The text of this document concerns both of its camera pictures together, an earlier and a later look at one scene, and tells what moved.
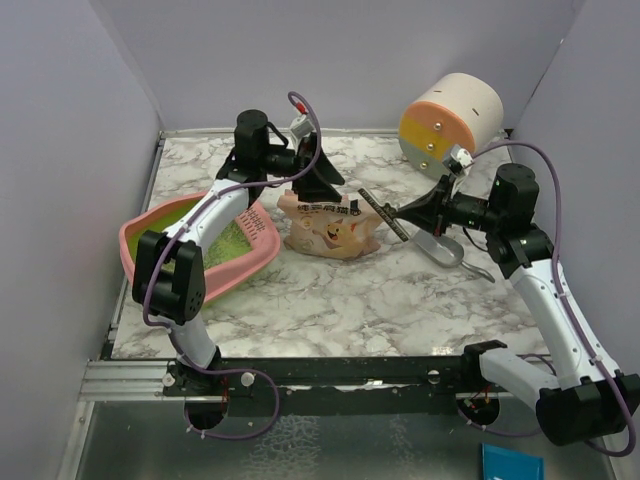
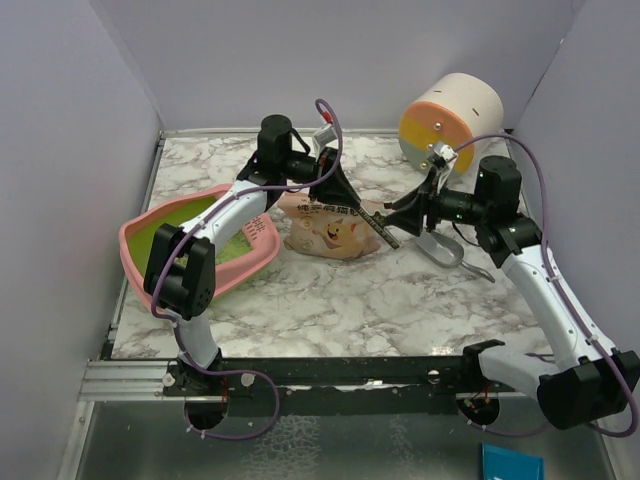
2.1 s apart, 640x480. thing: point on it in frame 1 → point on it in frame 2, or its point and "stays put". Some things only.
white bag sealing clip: (386, 212) → (377, 222)
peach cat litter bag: (329, 229) stays put
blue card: (502, 463) stays put
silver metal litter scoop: (444, 251) stays put
